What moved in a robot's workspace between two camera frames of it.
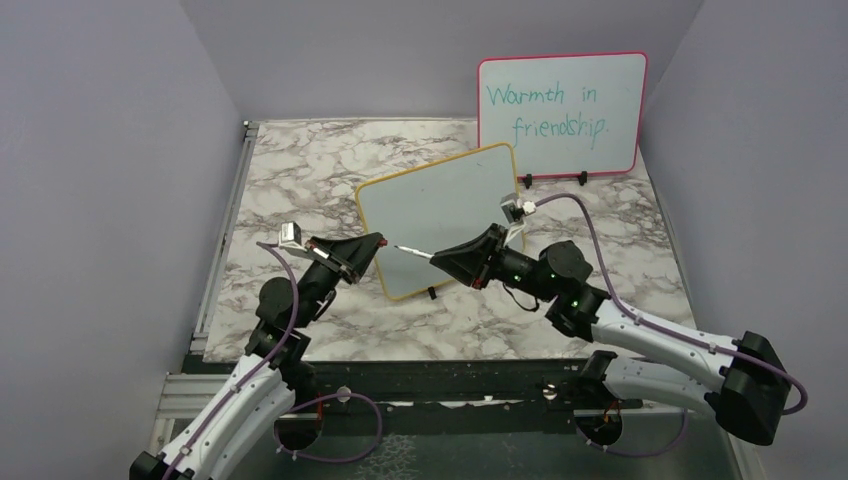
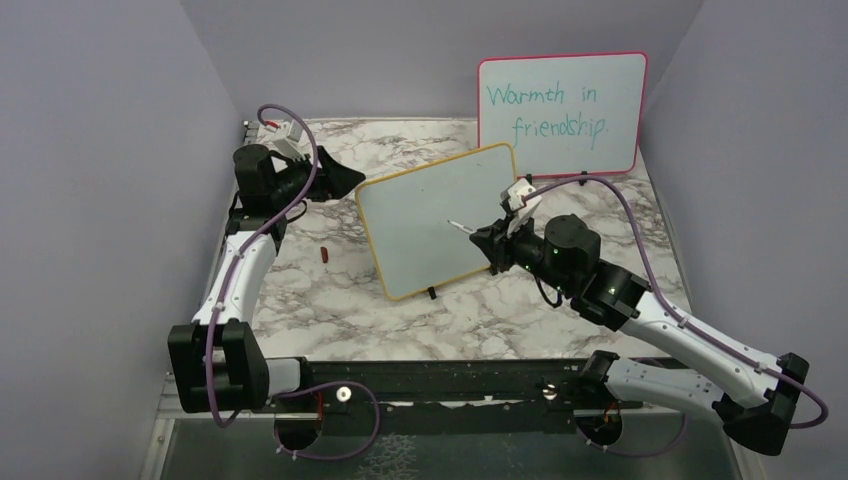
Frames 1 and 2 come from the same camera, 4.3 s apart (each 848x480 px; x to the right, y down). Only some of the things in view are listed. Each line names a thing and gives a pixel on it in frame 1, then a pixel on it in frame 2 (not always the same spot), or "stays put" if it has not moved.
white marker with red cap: (416, 251) → (462, 227)
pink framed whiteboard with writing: (564, 115) stays put
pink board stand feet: (527, 179) stays put
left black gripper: (347, 257) → (332, 180)
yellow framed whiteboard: (432, 207) stays put
